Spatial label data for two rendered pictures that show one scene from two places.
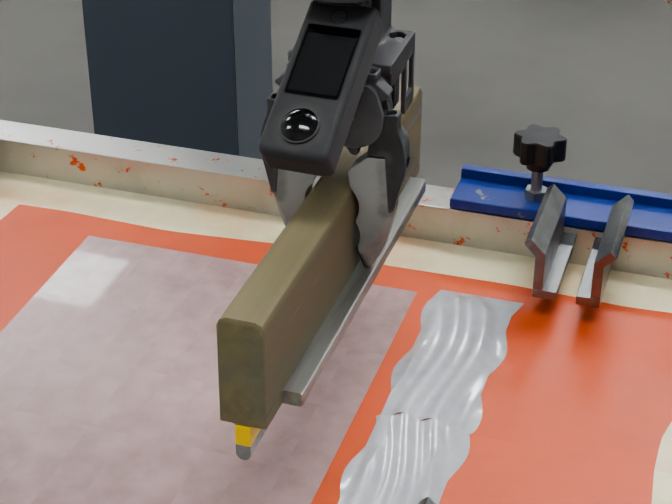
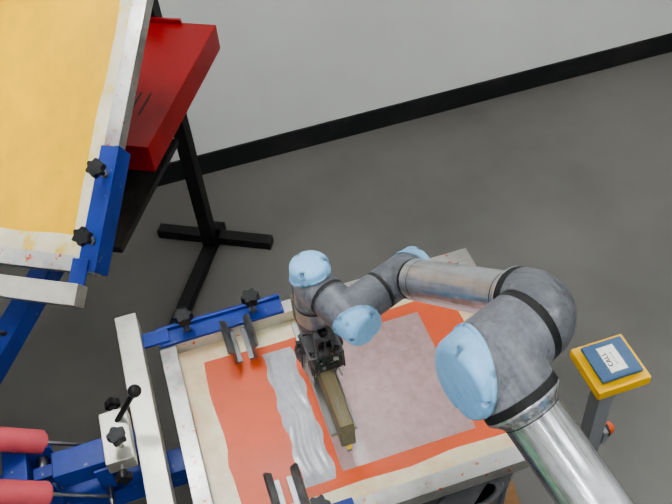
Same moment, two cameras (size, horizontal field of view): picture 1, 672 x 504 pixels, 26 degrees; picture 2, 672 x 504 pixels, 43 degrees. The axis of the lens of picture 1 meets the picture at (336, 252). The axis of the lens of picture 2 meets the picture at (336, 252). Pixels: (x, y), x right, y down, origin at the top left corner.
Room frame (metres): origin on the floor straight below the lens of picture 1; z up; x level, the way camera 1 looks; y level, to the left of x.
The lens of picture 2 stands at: (1.78, -0.49, 2.55)
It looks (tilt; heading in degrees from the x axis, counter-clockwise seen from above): 47 degrees down; 149
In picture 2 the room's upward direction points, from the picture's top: 6 degrees counter-clockwise
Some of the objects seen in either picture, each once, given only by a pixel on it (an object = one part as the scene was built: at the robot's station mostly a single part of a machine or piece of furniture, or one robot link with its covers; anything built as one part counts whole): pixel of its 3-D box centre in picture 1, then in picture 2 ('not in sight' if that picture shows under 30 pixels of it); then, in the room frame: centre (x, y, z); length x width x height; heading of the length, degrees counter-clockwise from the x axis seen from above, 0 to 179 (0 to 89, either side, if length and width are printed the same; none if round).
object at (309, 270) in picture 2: not in sight; (312, 283); (0.88, 0.00, 1.39); 0.09 x 0.08 x 0.11; 4
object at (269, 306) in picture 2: not in sight; (222, 327); (0.54, -0.08, 0.98); 0.30 x 0.05 x 0.07; 72
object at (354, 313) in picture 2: not in sight; (354, 308); (0.98, 0.02, 1.39); 0.11 x 0.11 x 0.08; 4
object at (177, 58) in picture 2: not in sight; (116, 88); (-0.40, 0.11, 1.06); 0.61 x 0.46 x 0.12; 132
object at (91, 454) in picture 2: not in sight; (96, 458); (0.71, -0.47, 1.02); 0.17 x 0.06 x 0.05; 72
